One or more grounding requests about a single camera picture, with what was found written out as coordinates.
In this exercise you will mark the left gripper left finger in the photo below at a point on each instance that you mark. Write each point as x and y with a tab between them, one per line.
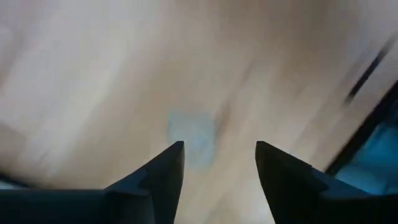
124	205

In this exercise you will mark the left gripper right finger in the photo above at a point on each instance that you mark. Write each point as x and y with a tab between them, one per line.
311	202

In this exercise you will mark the small clear square glass bottle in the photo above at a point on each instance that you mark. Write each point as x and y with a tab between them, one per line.
191	137

